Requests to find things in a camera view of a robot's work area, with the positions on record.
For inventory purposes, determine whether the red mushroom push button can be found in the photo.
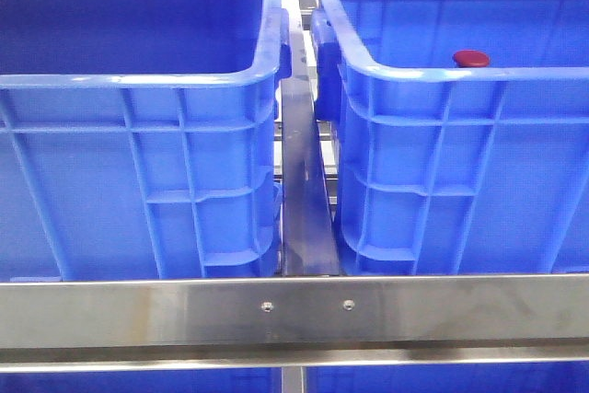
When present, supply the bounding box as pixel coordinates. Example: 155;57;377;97
453;49;491;68

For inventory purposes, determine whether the right blue plastic crate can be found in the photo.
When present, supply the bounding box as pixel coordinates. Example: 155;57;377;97
313;0;588;275

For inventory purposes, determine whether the blue plastic crate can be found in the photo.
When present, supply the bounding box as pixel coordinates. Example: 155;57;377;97
1;0;291;283
313;0;588;275

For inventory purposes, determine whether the left blue plastic crate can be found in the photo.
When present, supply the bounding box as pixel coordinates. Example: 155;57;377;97
1;0;291;283

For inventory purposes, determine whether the steel centre divider bar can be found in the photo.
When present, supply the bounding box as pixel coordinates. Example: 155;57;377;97
281;0;340;276

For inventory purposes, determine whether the lower left blue crate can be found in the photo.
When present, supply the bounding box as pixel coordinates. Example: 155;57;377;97
1;368;281;392

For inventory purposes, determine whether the lower right blue crate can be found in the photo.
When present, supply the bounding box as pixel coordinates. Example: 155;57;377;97
306;362;588;392

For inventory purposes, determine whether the steel front shelf rail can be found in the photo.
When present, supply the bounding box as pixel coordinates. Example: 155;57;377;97
1;274;588;373

